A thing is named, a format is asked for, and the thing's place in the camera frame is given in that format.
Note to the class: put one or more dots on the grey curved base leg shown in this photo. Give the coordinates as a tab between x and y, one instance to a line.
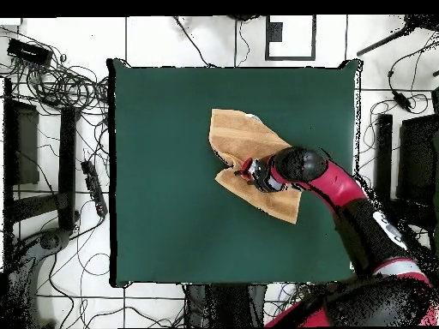
48	241

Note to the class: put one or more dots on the black rectangular floor frame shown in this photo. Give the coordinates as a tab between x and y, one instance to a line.
267	41

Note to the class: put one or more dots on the dark green table cloth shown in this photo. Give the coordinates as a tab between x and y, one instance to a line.
154	171

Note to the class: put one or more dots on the black power adapter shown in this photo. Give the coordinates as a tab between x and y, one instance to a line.
401	100

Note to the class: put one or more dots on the orange terry towel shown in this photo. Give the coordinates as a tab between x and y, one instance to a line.
240	137

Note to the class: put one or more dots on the black power strip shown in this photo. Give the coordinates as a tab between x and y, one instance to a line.
94	188

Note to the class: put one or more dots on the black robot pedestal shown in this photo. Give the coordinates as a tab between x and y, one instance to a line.
226	305

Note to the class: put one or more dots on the black network switch box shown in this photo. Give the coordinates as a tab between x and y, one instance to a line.
29	52

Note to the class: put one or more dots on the black metal stand frame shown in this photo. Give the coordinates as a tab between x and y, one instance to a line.
383	154
67	154

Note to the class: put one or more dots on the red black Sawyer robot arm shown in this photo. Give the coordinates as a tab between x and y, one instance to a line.
339	188

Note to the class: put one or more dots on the black tripod leg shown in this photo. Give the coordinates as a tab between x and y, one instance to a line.
380	43

